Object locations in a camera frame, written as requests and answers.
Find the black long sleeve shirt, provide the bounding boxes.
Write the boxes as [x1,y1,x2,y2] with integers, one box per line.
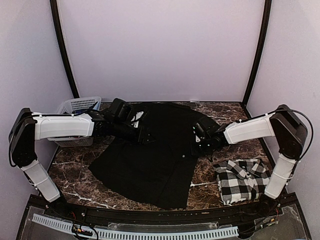
[88,102,220,210]

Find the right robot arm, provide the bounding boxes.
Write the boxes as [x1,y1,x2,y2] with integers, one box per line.
[191,104,315,217]

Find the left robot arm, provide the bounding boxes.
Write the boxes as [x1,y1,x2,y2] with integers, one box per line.
[8,98,154,218]

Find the black white plaid shirt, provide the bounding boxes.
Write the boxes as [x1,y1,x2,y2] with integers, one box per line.
[213,159,271,206]

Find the blue clothes in basket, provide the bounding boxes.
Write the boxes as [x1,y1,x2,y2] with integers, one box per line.
[72,106,95,116]

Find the grey plastic laundry basket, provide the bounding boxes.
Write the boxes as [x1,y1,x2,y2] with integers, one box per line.
[48,96,102,148]

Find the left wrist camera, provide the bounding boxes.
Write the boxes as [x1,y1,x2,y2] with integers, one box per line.
[129,111,145,129]

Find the white slotted cable duct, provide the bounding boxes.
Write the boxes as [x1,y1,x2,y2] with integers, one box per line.
[32,213,239,240]

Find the black front rail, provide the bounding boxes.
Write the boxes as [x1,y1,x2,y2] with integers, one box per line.
[42,202,275,226]

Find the left black frame post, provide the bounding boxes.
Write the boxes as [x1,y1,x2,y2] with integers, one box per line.
[49,0,80,98]

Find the black frame post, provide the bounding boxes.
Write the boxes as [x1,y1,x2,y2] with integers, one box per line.
[49,0,80,98]
[242,0,272,107]

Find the right black frame post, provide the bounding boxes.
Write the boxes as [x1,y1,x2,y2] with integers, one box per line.
[242,0,272,107]

